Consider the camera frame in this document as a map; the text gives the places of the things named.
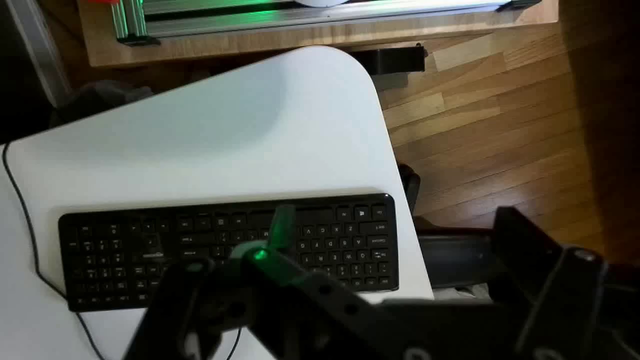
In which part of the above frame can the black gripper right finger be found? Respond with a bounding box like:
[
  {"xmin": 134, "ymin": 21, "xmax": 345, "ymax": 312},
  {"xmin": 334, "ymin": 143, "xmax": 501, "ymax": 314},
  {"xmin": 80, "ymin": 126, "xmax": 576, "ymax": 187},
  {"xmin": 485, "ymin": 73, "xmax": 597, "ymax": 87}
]
[{"xmin": 491, "ymin": 206, "xmax": 640, "ymax": 360}]

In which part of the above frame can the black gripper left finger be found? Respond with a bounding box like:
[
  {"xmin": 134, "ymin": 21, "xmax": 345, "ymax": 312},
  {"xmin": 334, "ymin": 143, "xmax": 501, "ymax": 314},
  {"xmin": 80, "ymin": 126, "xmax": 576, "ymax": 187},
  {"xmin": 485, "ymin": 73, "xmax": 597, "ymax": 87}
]
[{"xmin": 122, "ymin": 203, "xmax": 402, "ymax": 360}]

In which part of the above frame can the black computer keyboard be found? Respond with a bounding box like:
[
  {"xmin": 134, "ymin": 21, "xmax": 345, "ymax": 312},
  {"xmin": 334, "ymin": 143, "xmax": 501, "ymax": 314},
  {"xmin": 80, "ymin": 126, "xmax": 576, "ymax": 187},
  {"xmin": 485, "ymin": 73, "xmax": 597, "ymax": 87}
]
[{"xmin": 56, "ymin": 192, "xmax": 400, "ymax": 314}]

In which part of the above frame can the wooden robot platform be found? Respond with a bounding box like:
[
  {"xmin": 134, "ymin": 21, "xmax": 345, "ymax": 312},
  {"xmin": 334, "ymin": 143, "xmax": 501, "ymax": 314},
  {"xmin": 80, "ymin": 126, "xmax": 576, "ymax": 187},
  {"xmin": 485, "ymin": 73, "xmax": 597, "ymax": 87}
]
[{"xmin": 76, "ymin": 0, "xmax": 559, "ymax": 69}]

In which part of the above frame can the thin black keyboard cable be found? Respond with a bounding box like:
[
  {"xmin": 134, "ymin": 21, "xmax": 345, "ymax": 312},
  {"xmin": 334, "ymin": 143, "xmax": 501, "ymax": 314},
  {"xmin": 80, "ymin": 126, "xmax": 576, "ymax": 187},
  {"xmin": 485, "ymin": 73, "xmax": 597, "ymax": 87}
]
[{"xmin": 0, "ymin": 138, "xmax": 107, "ymax": 360}]

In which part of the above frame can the black table leg bracket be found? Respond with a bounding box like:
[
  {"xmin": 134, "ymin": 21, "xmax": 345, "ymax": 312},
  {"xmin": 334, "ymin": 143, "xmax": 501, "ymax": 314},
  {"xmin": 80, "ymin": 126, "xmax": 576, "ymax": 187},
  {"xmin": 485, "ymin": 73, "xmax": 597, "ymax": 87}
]
[{"xmin": 361, "ymin": 43, "xmax": 427, "ymax": 76}]

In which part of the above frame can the aluminium rail frame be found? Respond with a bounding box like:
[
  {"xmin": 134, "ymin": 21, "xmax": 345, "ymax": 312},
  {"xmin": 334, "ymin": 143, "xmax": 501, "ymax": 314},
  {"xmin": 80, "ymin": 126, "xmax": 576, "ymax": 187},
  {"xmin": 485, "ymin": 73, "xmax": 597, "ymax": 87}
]
[{"xmin": 107, "ymin": 0, "xmax": 542, "ymax": 49}]

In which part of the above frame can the grey metal post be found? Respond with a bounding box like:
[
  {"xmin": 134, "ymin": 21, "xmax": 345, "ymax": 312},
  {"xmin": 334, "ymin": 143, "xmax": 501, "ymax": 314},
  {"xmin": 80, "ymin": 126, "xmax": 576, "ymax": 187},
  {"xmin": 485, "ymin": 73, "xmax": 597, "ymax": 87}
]
[{"xmin": 6, "ymin": 0, "xmax": 74, "ymax": 109}]

